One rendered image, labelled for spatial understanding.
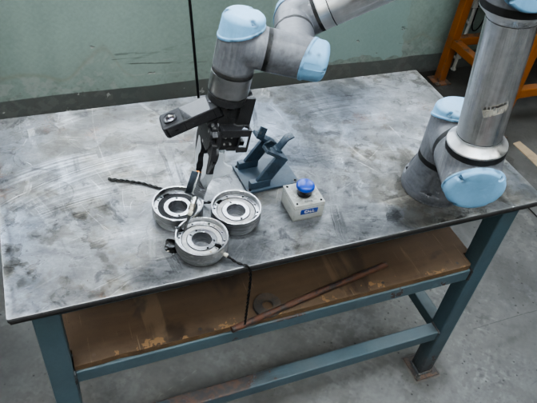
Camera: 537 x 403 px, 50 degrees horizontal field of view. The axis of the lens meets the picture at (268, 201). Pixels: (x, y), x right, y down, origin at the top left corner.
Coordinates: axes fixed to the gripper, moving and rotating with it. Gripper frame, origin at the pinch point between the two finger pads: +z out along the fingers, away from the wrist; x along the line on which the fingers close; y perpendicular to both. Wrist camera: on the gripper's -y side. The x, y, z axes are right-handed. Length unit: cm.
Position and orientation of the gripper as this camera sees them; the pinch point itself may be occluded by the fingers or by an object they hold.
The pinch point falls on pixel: (200, 176)
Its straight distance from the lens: 118.7
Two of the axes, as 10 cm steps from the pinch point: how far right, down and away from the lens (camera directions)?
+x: -3.4, -6.8, 6.6
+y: 9.1, -0.7, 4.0
